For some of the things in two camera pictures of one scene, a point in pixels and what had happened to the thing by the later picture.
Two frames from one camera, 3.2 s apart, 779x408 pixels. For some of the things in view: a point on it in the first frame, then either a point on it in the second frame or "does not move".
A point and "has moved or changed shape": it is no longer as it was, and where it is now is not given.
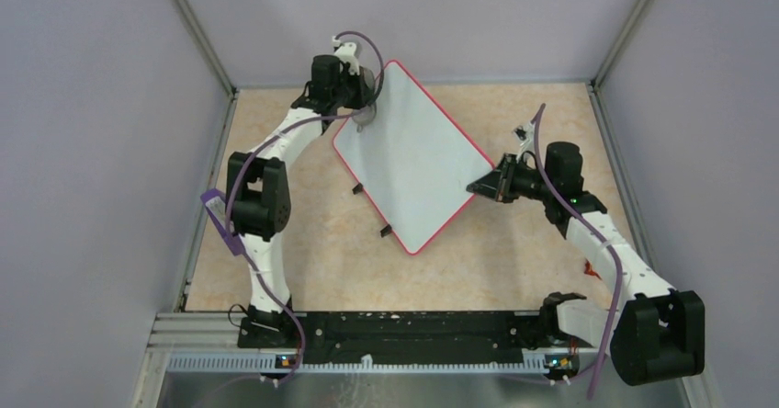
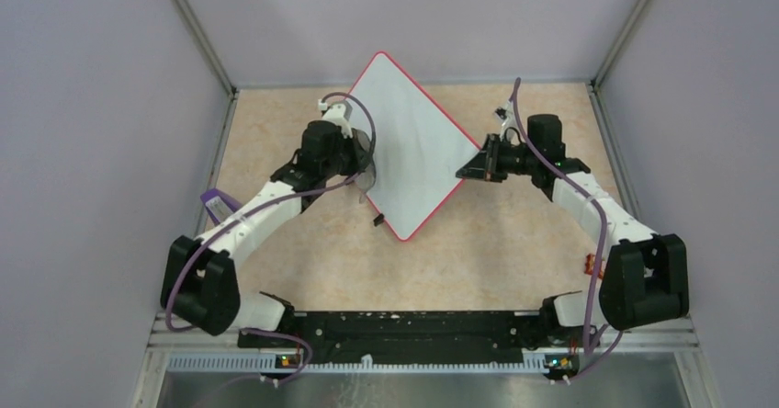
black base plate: (401, 338) does not move
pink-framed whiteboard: (415, 164) has moved or changed shape
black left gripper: (364, 95) → (355, 152)
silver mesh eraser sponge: (365, 117) → (365, 181)
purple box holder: (215, 202) does not move
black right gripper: (498, 183) → (485, 164)
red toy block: (589, 271) does not move
